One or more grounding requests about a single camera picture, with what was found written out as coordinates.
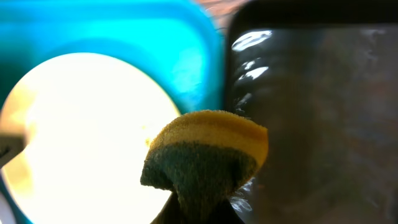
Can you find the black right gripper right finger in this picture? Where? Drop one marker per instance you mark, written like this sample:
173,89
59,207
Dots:
225,214

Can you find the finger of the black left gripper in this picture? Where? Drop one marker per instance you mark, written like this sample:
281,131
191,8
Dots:
11,146

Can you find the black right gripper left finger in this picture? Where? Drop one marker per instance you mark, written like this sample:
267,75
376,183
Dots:
170,213

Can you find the yellow green sponge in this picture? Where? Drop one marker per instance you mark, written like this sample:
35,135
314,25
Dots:
205,157

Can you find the yellow-green plate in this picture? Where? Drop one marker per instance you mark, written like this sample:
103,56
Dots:
88,120

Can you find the black plastic tray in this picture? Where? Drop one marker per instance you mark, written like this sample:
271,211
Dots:
321,76

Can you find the teal plastic tray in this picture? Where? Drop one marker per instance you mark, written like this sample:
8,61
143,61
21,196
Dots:
174,42

